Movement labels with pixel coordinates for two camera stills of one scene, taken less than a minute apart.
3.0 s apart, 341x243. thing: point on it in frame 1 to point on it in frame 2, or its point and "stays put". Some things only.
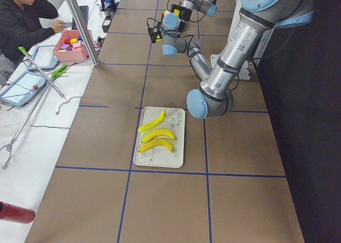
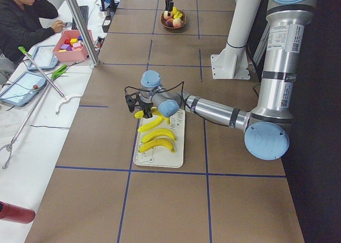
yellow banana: [161, 131] stays put
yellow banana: [176, 12] to [139, 114]
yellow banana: [156, 143] stays put
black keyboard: [84, 11] stays put
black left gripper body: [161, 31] to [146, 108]
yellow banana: [153, 124] stays put
